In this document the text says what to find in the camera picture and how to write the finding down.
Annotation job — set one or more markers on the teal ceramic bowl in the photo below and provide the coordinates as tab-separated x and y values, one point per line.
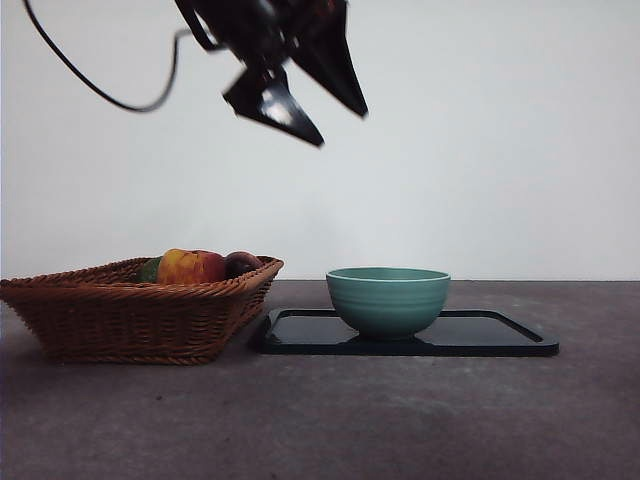
387	305

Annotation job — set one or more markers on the red yellow apple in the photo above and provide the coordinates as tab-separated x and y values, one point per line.
190	267

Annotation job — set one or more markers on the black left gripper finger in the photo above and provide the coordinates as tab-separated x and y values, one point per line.
280	107
335	60

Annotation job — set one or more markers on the dark red plum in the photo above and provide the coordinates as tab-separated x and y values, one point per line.
242	262

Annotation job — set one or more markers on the dark green rectangular tray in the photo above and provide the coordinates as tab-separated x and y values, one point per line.
310	335

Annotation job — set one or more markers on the green fruit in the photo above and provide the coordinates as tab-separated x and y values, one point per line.
149	271

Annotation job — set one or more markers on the brown wicker basket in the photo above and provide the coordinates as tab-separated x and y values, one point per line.
130	320

